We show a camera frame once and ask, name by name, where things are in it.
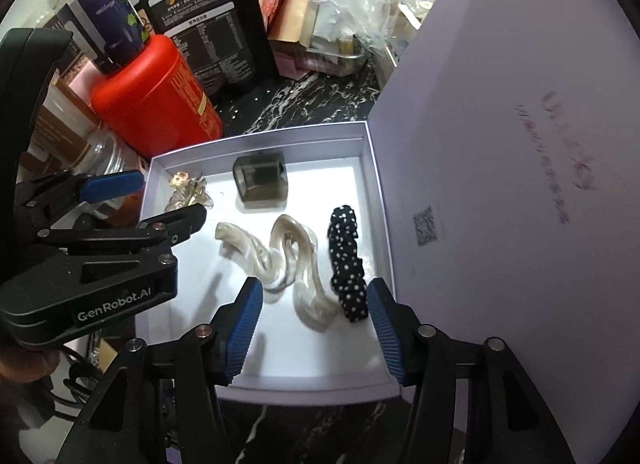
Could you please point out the clear jar red-brown contents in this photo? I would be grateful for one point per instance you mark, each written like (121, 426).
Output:
(105, 154)

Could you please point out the black printed food bag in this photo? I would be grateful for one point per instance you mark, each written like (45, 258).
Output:
(210, 34)

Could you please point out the dark blue can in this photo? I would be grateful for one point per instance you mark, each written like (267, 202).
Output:
(107, 24)

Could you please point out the gold flower hair clip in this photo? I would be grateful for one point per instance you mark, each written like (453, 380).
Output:
(187, 194)

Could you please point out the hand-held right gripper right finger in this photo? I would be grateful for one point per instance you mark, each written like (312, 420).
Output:
(387, 334)

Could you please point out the black polka dot scrunchie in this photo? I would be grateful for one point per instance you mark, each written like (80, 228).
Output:
(347, 269)

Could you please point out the clear pearly hair claw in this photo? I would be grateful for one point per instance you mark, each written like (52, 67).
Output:
(245, 251)

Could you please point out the wavy pearly hair claw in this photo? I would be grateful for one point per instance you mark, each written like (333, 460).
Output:
(305, 274)

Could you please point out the smoky translucent case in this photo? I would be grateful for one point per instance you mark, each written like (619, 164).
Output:
(260, 184)

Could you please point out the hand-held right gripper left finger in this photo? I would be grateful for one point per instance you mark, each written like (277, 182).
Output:
(245, 329)

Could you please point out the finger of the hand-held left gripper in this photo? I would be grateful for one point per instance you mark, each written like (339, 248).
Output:
(110, 184)
(150, 231)

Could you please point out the tray of plastic-wrapped snacks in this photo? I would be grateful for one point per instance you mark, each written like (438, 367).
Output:
(380, 9)

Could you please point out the tall jar brown contents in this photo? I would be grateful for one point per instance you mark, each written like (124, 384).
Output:
(60, 114)

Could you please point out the red canister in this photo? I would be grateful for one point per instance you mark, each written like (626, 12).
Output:
(155, 104)

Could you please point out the lavender gift box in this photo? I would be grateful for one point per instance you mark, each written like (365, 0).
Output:
(310, 359)

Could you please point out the person's left hand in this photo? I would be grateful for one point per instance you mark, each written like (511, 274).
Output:
(20, 366)

